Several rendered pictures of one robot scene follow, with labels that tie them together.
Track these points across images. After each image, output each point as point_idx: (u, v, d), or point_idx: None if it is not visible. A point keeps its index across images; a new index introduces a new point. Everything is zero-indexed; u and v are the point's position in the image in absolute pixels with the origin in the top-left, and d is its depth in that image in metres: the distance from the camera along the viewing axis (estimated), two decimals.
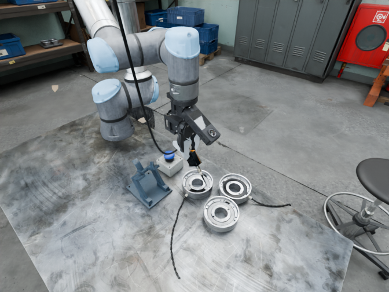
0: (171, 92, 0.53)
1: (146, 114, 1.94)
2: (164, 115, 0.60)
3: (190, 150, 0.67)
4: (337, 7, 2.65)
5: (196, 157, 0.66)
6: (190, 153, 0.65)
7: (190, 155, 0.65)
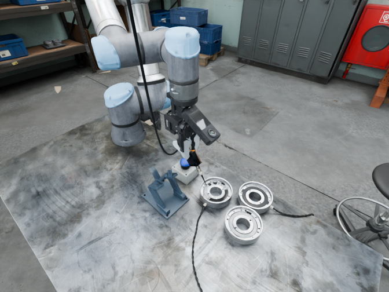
0: (171, 92, 0.53)
1: None
2: (164, 115, 0.60)
3: (190, 150, 0.67)
4: (344, 7, 2.62)
5: (196, 157, 0.66)
6: (190, 153, 0.65)
7: (190, 155, 0.65)
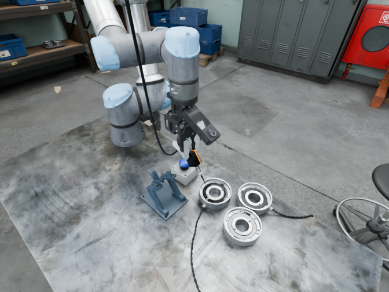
0: (171, 92, 0.53)
1: (152, 116, 1.91)
2: (164, 115, 0.60)
3: (191, 150, 0.67)
4: (344, 7, 2.62)
5: (195, 157, 0.66)
6: (189, 153, 0.65)
7: (190, 155, 0.65)
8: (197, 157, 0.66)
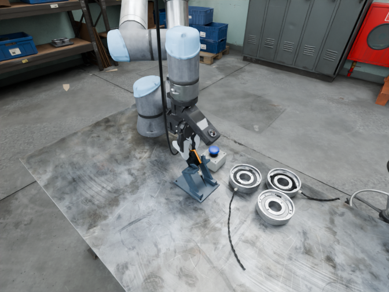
0: (171, 92, 0.53)
1: None
2: None
3: (191, 150, 0.67)
4: (350, 6, 2.66)
5: (195, 158, 0.66)
6: (189, 153, 0.65)
7: (190, 156, 0.65)
8: (197, 157, 0.66)
